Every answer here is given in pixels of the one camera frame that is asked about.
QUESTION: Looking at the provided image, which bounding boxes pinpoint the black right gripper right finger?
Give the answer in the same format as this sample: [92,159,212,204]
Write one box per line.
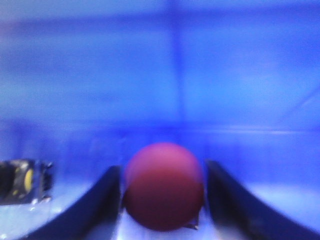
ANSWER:
[206,160,320,240]

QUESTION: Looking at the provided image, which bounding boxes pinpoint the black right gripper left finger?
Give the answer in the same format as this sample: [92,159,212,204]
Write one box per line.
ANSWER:
[21,165,121,240]

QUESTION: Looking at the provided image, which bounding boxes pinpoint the red push button switch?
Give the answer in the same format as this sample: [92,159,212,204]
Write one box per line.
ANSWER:
[123,142,205,232]

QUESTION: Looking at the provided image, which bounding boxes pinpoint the yellow push button switch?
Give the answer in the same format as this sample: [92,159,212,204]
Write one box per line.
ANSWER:
[0,158,53,206]

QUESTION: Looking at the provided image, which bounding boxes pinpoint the right blue plastic crate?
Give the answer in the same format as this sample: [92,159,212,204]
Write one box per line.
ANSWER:
[0,0,320,240]

